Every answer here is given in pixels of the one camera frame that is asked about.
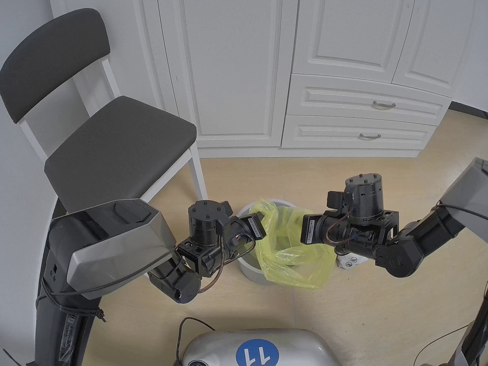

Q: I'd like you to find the white chair dark grey seat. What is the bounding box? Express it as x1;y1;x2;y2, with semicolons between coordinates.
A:
0;8;209;215

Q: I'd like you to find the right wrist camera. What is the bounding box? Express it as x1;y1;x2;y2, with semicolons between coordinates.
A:
327;190;347;218

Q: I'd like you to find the white trash bin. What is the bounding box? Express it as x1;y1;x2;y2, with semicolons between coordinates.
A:
236;200;302;286

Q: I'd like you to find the black cable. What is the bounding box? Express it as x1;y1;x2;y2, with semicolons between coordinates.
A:
416;279;488;366
176;317;219;366

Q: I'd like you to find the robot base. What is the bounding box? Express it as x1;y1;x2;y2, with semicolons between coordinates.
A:
182;328;337;366

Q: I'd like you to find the yellow plastic bag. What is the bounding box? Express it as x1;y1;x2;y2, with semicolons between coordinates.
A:
250;198;338;290

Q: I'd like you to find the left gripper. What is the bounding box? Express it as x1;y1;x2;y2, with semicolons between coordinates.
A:
228;212;267;260

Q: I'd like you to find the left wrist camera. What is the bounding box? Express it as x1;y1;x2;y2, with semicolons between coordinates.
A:
215;201;234;237

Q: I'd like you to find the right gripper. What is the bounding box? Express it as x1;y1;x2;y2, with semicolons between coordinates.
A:
301;213;345;245

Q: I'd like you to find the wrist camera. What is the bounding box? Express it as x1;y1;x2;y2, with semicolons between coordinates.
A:
215;201;234;237
327;190;347;218

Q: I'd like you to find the white wardrobe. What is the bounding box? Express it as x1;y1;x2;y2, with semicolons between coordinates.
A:
46;0;482;159

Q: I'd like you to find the crumpled white paper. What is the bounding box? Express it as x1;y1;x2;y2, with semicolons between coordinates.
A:
339;251;369;270

